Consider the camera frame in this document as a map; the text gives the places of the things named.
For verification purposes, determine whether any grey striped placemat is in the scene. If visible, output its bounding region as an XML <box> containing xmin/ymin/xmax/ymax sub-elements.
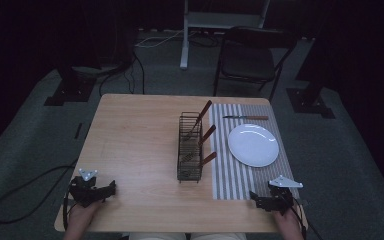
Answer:
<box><xmin>208</xmin><ymin>102</ymin><xmax>301</xmax><ymax>201</ymax></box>

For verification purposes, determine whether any black wire cutlery rack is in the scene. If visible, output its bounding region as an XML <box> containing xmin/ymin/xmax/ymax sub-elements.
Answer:
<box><xmin>176</xmin><ymin>111</ymin><xmax>205</xmax><ymax>184</ymax></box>

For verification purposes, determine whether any white plate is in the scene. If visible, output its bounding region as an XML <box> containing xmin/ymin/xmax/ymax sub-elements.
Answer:
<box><xmin>227</xmin><ymin>123</ymin><xmax>280</xmax><ymax>169</ymax></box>

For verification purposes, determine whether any white metal stand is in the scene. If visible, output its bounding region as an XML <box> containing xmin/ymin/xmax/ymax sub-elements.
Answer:
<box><xmin>179</xmin><ymin>0</ymin><xmax>271</xmax><ymax>71</ymax></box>

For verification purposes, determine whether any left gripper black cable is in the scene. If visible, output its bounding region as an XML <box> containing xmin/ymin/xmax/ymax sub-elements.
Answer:
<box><xmin>62</xmin><ymin>191</ymin><xmax>74</xmax><ymax>232</ymax></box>

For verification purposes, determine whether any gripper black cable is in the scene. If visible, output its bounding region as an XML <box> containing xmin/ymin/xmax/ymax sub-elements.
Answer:
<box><xmin>62</xmin><ymin>191</ymin><xmax>74</xmax><ymax>232</ymax></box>
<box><xmin>290</xmin><ymin>199</ymin><xmax>324</xmax><ymax>240</ymax></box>

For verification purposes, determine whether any black folding chair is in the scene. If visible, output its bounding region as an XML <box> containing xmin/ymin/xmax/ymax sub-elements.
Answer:
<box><xmin>212</xmin><ymin>26</ymin><xmax>298</xmax><ymax>103</ymax></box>

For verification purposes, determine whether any wooden-handled knife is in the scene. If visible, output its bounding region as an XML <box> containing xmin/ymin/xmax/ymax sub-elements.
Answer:
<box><xmin>222</xmin><ymin>114</ymin><xmax>270</xmax><ymax>121</ymax></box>

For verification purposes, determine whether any black stand base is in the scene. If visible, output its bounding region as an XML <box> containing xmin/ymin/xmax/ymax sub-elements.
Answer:
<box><xmin>285</xmin><ymin>86</ymin><xmax>336</xmax><ymax>120</ymax></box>
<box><xmin>43</xmin><ymin>65</ymin><xmax>97</xmax><ymax>107</ymax></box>

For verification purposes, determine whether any person's left hand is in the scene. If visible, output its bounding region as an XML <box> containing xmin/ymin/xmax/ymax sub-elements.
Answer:
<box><xmin>67</xmin><ymin>200</ymin><xmax>103</xmax><ymax>232</ymax></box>

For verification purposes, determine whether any person's right hand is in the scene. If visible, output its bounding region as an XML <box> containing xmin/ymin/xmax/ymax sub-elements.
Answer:
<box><xmin>273</xmin><ymin>205</ymin><xmax>304</xmax><ymax>232</ymax></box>

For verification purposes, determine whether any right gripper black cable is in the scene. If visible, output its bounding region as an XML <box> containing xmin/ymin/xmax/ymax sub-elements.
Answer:
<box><xmin>290</xmin><ymin>199</ymin><xmax>324</xmax><ymax>240</ymax></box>

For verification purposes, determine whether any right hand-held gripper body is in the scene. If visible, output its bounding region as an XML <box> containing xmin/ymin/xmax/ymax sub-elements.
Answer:
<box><xmin>261</xmin><ymin>175</ymin><xmax>305</xmax><ymax>216</ymax></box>

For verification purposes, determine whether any long wooden-handled utensil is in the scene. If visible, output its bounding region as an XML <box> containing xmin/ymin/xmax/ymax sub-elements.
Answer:
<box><xmin>183</xmin><ymin>99</ymin><xmax>214</xmax><ymax>141</ymax></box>

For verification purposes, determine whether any thick black floor cable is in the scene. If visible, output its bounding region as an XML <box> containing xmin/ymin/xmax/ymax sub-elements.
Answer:
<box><xmin>0</xmin><ymin>159</ymin><xmax>80</xmax><ymax>225</ymax></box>

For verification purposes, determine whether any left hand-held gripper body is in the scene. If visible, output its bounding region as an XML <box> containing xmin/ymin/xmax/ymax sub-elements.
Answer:
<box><xmin>68</xmin><ymin>168</ymin><xmax>106</xmax><ymax>208</ymax></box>

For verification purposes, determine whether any white floor cable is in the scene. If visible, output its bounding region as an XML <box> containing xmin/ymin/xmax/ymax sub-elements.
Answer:
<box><xmin>134</xmin><ymin>29</ymin><xmax>185</xmax><ymax>48</ymax></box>

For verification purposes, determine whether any small black floor strip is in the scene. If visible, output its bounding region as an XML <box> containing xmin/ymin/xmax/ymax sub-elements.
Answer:
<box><xmin>73</xmin><ymin>122</ymin><xmax>84</xmax><ymax>141</ymax></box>

